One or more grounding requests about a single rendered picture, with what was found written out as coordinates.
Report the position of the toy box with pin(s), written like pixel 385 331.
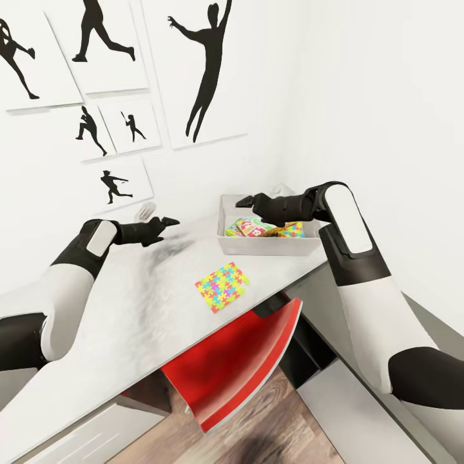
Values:
pixel 271 245

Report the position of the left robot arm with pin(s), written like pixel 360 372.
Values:
pixel 42 324

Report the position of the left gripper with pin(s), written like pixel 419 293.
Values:
pixel 148 233

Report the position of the desk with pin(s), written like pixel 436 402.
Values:
pixel 144 310

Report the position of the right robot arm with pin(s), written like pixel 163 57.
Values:
pixel 392 348

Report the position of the jigsaw puzzle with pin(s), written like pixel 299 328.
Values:
pixel 293 230
pixel 221 288

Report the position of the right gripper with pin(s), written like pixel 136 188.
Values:
pixel 270 210

